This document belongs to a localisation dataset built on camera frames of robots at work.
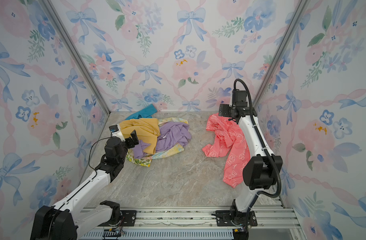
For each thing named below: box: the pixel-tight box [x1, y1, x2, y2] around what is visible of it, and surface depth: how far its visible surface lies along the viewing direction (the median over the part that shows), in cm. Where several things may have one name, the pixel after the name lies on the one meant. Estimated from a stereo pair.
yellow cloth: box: [119, 117, 161, 155], surface depth 95 cm
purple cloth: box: [132, 121, 192, 159], surface depth 103 cm
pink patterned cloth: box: [202, 112, 250, 188], surface depth 97 cm
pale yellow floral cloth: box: [125, 117, 189, 167], surface depth 96 cm
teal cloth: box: [125, 103, 158, 120], surface depth 121 cm
